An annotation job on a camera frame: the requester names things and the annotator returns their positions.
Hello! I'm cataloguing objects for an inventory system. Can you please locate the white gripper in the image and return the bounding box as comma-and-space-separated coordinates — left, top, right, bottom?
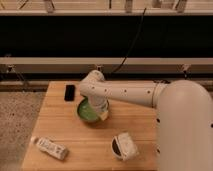
89, 96, 108, 121

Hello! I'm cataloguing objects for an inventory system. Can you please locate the green ceramic bowl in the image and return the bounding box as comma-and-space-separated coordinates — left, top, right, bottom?
77, 98, 102, 123

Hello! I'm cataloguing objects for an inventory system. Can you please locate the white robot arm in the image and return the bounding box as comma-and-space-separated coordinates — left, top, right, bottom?
79, 70, 213, 171

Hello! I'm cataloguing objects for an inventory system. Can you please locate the black smartphone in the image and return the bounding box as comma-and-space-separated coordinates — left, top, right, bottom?
64, 85, 75, 101

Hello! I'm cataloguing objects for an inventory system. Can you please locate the white plastic bottle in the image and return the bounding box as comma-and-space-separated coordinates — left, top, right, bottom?
31, 136, 69, 160

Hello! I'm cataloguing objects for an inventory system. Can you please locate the black hanging cable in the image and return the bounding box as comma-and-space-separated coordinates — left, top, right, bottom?
110, 7, 147, 75

